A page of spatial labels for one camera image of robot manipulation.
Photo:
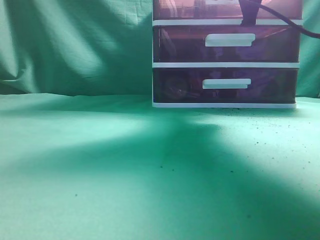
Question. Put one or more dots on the dark translucent middle drawer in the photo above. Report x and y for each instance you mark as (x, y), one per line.
(225, 43)

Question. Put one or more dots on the white frame drawer cabinet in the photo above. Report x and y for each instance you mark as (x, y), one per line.
(263, 18)

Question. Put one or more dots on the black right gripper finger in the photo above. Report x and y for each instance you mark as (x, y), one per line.
(249, 9)

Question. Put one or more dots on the green cloth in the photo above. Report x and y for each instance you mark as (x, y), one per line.
(85, 156)

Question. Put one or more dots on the dark translucent bottom drawer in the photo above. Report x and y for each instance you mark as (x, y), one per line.
(225, 85)

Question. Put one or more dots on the dark translucent drawer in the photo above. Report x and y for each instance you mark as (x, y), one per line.
(219, 9)
(225, 43)
(225, 85)

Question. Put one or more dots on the dark translucent top drawer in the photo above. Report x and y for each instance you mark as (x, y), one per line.
(219, 9)

